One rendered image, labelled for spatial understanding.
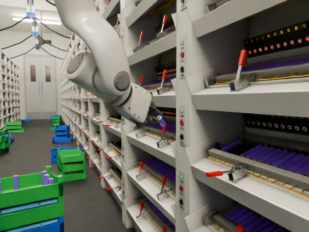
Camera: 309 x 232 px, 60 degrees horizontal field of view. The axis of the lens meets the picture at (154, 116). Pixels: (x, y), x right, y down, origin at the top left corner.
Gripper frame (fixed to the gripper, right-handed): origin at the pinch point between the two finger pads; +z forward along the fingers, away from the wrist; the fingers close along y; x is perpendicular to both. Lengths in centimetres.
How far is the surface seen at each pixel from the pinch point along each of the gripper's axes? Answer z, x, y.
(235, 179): -1.5, 30.9, 16.5
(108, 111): 59, -108, -32
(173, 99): 2.3, 3.9, -6.9
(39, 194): -5, -42, 34
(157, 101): 8.3, -9.0, -10.1
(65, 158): 64, -151, 8
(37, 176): 1, -60, 28
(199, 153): 6.3, 15.3, 9.4
